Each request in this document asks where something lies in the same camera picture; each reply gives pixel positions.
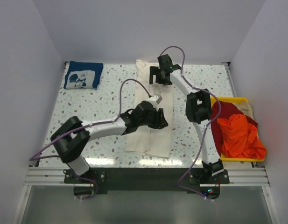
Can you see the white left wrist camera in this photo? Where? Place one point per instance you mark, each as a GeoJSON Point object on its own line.
{"type": "Point", "coordinates": [155, 99]}

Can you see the yellow plastic bin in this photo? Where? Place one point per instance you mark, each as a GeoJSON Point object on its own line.
{"type": "Point", "coordinates": [234, 100]}

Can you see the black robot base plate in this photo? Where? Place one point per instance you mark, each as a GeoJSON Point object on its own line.
{"type": "Point", "coordinates": [103, 180]}

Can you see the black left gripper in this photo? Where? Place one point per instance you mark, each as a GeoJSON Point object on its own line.
{"type": "Point", "coordinates": [159, 122]}

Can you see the beige t shirt in bin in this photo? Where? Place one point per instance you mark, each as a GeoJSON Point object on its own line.
{"type": "Point", "coordinates": [245, 108]}

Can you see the cream white t shirt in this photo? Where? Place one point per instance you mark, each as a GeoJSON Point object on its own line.
{"type": "Point", "coordinates": [147, 141]}

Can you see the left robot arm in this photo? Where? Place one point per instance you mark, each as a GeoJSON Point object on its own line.
{"type": "Point", "coordinates": [71, 138]}

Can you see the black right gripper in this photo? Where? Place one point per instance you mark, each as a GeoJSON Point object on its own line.
{"type": "Point", "coordinates": [154, 70]}

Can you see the dark red t shirt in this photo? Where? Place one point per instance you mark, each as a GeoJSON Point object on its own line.
{"type": "Point", "coordinates": [227, 110]}

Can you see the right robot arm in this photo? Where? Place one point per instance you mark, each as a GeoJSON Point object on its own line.
{"type": "Point", "coordinates": [198, 110]}

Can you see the orange t shirt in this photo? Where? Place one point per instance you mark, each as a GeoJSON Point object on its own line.
{"type": "Point", "coordinates": [240, 138]}

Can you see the folded blue printed t shirt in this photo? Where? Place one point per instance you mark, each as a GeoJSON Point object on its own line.
{"type": "Point", "coordinates": [82, 75]}

